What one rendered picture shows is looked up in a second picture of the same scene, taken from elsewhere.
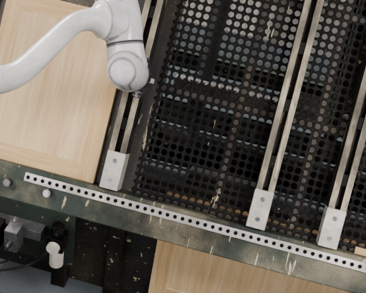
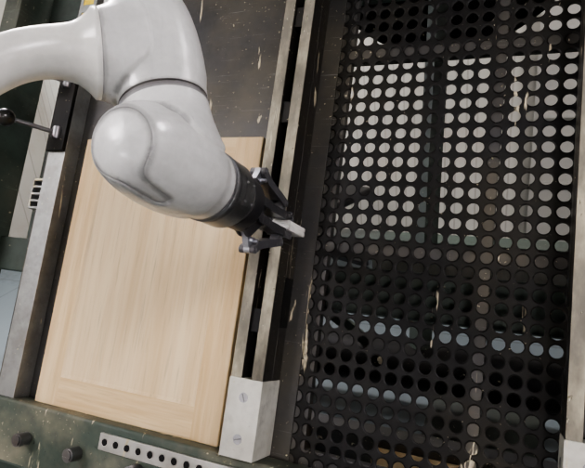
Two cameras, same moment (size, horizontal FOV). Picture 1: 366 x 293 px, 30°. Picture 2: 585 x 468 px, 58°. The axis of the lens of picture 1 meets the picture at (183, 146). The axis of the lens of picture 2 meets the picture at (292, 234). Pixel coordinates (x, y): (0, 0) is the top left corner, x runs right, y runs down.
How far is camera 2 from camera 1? 1.38 m
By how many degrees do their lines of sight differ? 22
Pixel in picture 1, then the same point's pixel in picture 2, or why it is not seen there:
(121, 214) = not seen: outside the picture
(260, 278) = not seen: outside the picture
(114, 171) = (243, 421)
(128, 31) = (150, 59)
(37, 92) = (125, 288)
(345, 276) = not seen: outside the picture
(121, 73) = (114, 145)
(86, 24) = (35, 48)
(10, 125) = (87, 349)
